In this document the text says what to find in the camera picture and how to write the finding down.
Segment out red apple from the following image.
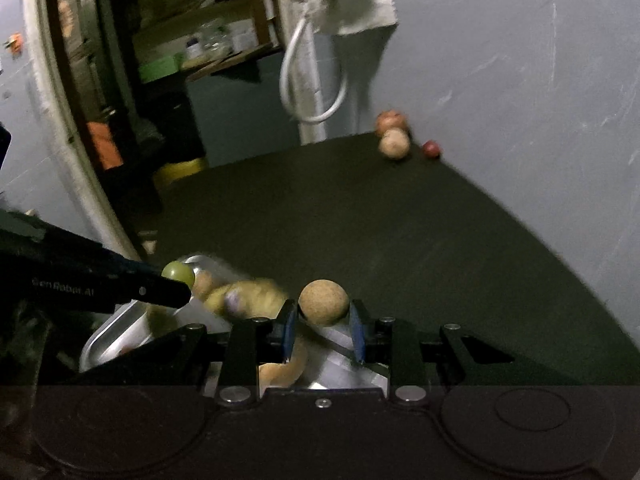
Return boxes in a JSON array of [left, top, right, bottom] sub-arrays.
[[376, 110, 410, 134]]

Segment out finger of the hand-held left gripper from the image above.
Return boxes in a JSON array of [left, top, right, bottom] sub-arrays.
[[122, 259, 194, 309]]

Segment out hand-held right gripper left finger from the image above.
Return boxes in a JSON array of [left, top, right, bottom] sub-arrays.
[[80, 299, 301, 407]]

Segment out large striped yellow melon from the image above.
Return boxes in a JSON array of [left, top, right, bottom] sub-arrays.
[[207, 279, 289, 322]]

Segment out green grape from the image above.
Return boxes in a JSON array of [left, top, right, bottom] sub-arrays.
[[161, 260, 197, 287]]

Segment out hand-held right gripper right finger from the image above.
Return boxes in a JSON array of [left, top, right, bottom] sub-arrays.
[[349, 299, 517, 406]]

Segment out small striped pale melon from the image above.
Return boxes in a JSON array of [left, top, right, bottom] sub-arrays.
[[378, 128, 412, 161]]

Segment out green box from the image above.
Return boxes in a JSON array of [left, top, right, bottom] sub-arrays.
[[137, 52, 184, 84]]

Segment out round tan fruit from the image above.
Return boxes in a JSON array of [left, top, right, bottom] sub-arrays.
[[298, 279, 350, 326]]

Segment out yellow stool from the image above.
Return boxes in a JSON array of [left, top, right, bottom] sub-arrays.
[[154, 157, 209, 187]]

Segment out white pipe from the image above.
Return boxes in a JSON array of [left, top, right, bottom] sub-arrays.
[[297, 30, 329, 147]]

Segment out metal tray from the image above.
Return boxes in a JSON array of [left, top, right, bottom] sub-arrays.
[[79, 254, 391, 391]]

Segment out wooden shelf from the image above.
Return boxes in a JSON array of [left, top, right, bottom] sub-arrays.
[[130, 0, 287, 84]]

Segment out peach coloured fruit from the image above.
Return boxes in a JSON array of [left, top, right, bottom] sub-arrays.
[[192, 270, 221, 301]]

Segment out white cable loop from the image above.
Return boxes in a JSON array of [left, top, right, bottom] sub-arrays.
[[279, 17, 350, 124]]

